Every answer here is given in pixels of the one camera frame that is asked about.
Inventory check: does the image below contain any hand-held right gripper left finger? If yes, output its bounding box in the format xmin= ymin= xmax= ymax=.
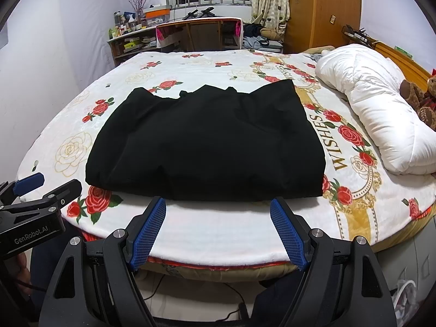
xmin=39 ymin=196 xmax=167 ymax=327

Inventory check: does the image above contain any rose printed blanket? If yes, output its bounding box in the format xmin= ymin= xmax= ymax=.
xmin=16 ymin=49 xmax=436 ymax=264

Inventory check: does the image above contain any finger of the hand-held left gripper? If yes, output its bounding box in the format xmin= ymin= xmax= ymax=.
xmin=0 ymin=179 xmax=83 ymax=217
xmin=0 ymin=173 xmax=45 ymax=207

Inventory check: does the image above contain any group of bottles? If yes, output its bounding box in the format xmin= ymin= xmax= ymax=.
xmin=108 ymin=11 xmax=149 ymax=40

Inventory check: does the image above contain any heart patterned curtain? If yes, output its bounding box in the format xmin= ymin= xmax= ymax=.
xmin=250 ymin=0 xmax=291 ymax=38

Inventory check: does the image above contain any person's left hand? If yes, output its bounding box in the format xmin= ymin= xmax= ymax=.
xmin=12 ymin=253 xmax=31 ymax=285

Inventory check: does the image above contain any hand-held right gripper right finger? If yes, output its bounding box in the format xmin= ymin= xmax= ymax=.
xmin=270 ymin=196 xmax=397 ymax=327

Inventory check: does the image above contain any pile of clothes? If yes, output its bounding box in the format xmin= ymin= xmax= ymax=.
xmin=243 ymin=24 xmax=285 ymax=54

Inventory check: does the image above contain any tan plush toy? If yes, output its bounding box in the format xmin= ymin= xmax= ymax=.
xmin=261 ymin=27 xmax=285 ymax=40

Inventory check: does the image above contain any black garment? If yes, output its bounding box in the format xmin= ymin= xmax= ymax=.
xmin=85 ymin=79 xmax=327 ymax=201

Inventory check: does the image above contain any clear storage box orange lid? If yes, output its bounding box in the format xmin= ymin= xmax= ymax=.
xmin=143 ymin=5 xmax=172 ymax=25

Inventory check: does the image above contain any brown teddy bear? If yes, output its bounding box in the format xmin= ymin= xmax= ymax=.
xmin=399 ymin=75 xmax=436 ymax=127

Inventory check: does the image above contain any wooden desk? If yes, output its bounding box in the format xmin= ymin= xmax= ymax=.
xmin=155 ymin=17 xmax=245 ymax=52

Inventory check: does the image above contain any wooden wardrobe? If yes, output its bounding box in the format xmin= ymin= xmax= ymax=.
xmin=284 ymin=0 xmax=362 ymax=54

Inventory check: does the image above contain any white duvet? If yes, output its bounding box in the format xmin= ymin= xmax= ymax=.
xmin=314 ymin=44 xmax=436 ymax=176

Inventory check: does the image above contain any wooden headboard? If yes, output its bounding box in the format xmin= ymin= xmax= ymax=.
xmin=371 ymin=39 xmax=436 ymax=82

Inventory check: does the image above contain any white shelf unit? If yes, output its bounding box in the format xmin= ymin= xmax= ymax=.
xmin=107 ymin=27 xmax=161 ymax=67

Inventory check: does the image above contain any black floor cable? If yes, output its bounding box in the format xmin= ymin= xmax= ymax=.
xmin=146 ymin=272 xmax=249 ymax=317

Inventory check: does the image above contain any black folding stand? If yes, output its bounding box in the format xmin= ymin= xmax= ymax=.
xmin=182 ymin=7 xmax=216 ymax=21

